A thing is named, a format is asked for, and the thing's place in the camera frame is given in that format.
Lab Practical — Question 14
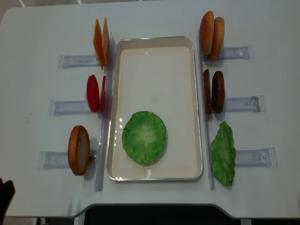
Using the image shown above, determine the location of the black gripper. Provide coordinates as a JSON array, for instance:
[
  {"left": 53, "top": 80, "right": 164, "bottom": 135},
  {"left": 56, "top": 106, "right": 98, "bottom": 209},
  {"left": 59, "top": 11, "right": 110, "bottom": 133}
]
[{"left": 0, "top": 179, "right": 15, "bottom": 217}]

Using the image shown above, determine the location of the green lettuce leaf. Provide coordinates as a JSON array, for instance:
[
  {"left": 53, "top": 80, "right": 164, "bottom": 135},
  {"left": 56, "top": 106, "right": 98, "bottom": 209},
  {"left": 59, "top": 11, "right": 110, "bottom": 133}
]
[
  {"left": 210, "top": 121, "right": 236, "bottom": 187},
  {"left": 122, "top": 111, "right": 166, "bottom": 165}
]

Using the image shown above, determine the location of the clear holder under bread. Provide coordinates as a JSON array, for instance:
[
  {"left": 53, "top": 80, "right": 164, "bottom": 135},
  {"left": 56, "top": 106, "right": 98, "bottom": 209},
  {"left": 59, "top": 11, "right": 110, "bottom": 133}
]
[{"left": 38, "top": 151, "right": 69, "bottom": 169}]

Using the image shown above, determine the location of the upright bread slice near left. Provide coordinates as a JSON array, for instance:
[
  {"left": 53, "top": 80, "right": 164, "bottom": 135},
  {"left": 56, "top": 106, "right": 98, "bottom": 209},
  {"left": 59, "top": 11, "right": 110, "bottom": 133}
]
[{"left": 67, "top": 125, "right": 90, "bottom": 176}]

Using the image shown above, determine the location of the clear holder under tomato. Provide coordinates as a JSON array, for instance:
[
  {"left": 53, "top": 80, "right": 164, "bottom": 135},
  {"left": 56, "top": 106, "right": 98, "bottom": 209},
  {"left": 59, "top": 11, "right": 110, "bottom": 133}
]
[{"left": 48, "top": 100, "right": 93, "bottom": 116}]

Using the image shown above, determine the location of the red tomato slice outer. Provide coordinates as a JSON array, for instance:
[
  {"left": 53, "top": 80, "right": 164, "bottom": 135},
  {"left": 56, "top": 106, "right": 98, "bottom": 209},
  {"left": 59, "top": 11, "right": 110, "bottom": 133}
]
[{"left": 86, "top": 75, "right": 99, "bottom": 113}]

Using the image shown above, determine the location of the red tomato slice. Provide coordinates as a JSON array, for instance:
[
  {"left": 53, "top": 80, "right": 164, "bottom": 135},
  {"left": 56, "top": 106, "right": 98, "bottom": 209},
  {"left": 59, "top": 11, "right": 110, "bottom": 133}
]
[
  {"left": 99, "top": 76, "right": 106, "bottom": 113},
  {"left": 86, "top": 75, "right": 99, "bottom": 113}
]

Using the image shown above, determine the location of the clear holder under cheese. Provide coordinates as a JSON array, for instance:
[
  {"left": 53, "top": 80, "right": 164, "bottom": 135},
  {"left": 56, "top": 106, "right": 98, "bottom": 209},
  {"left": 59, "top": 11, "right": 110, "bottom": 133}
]
[{"left": 58, "top": 55, "right": 99, "bottom": 68}]

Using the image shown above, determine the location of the red tomato slice inner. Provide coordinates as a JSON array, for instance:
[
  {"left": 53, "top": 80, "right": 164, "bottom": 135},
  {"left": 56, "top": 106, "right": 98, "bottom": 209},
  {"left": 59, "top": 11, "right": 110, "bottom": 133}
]
[{"left": 99, "top": 76, "right": 106, "bottom": 113}]

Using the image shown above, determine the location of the orange cheese slice outer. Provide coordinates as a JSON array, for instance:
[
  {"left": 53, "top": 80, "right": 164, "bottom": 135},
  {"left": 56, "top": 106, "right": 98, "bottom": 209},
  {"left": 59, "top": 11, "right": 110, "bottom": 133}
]
[{"left": 93, "top": 19, "right": 105, "bottom": 70}]

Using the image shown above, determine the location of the orange cheese slice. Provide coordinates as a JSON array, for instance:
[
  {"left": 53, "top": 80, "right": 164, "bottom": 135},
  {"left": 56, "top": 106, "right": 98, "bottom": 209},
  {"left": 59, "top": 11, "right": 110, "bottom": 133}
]
[
  {"left": 93, "top": 19, "right": 105, "bottom": 70},
  {"left": 102, "top": 18, "right": 110, "bottom": 69}
]

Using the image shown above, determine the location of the orange cheese slice inner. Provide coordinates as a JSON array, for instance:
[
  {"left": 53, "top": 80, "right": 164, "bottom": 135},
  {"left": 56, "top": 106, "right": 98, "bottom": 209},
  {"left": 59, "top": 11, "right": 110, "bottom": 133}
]
[{"left": 102, "top": 18, "right": 110, "bottom": 69}]

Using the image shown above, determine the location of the dark brown meat patty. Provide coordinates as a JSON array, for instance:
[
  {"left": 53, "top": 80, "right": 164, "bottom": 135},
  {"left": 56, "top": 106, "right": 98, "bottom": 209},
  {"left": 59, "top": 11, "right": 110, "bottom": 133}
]
[{"left": 212, "top": 71, "right": 225, "bottom": 114}]

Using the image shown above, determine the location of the clear holder under lettuce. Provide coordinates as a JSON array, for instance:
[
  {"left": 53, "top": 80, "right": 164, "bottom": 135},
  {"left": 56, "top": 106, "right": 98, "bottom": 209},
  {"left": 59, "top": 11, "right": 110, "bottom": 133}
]
[{"left": 235, "top": 148, "right": 277, "bottom": 168}]

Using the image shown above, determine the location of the clear holder under patties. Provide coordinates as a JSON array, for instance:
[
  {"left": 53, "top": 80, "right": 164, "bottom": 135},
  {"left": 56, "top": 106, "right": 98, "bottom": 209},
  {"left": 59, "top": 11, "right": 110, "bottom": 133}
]
[{"left": 223, "top": 95, "right": 266, "bottom": 112}]

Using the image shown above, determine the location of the white rectangular metal tray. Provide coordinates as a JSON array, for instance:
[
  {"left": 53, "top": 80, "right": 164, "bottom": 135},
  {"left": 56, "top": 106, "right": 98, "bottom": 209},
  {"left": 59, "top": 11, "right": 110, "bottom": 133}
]
[{"left": 106, "top": 37, "right": 203, "bottom": 182}]

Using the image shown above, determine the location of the upright bun slice inner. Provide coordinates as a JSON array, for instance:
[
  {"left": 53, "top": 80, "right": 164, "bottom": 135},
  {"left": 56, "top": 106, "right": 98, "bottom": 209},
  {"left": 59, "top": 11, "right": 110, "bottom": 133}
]
[{"left": 199, "top": 11, "right": 214, "bottom": 55}]

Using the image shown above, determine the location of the upright bun slice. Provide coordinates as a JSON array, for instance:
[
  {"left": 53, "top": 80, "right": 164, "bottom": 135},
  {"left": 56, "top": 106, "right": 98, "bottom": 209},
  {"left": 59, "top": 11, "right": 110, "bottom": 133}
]
[
  {"left": 210, "top": 17, "right": 225, "bottom": 60},
  {"left": 199, "top": 11, "right": 214, "bottom": 55}
]

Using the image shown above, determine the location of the upright bun slice outer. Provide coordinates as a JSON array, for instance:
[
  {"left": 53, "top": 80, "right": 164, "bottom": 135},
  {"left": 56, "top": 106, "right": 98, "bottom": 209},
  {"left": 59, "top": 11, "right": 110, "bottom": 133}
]
[{"left": 210, "top": 17, "right": 225, "bottom": 60}]

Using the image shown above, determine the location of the clear holder under buns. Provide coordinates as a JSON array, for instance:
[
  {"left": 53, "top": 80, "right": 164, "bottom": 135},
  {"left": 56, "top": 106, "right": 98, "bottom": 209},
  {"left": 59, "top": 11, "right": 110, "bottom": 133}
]
[{"left": 217, "top": 45, "right": 255, "bottom": 60}]

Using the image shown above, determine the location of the long clear acrylic left rail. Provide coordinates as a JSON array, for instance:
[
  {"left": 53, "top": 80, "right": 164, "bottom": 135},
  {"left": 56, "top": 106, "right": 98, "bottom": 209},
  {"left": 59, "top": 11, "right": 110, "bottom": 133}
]
[{"left": 95, "top": 33, "right": 116, "bottom": 192}]

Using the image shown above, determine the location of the long clear acrylic rail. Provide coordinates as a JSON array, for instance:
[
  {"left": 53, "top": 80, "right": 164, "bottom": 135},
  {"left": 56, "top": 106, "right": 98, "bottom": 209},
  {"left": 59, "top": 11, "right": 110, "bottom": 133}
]
[
  {"left": 95, "top": 33, "right": 116, "bottom": 192},
  {"left": 197, "top": 28, "right": 215, "bottom": 190}
]

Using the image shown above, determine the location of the long clear acrylic right rail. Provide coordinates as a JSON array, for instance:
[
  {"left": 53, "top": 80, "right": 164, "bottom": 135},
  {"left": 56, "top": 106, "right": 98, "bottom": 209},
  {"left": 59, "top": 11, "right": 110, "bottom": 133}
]
[{"left": 197, "top": 28, "right": 215, "bottom": 190}]

